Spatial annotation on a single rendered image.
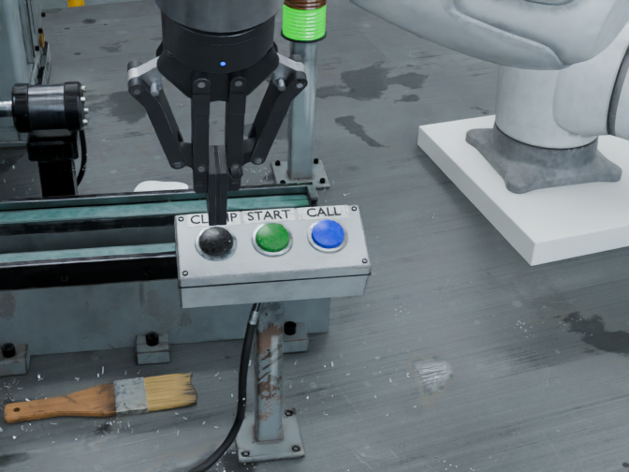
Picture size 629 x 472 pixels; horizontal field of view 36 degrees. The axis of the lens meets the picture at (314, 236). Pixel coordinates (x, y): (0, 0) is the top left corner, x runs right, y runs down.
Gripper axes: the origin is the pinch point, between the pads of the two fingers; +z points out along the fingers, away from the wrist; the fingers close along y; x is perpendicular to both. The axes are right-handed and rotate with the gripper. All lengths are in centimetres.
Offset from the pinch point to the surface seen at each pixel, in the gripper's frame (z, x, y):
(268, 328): 18.2, 3.3, -4.8
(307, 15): 26, -49, -16
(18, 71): 45, -59, 25
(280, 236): 7.2, 0.3, -5.6
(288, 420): 33.4, 6.2, -7.4
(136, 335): 37.5, -7.9, 8.5
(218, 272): 8.0, 3.2, 0.0
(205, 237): 7.2, -0.1, 0.9
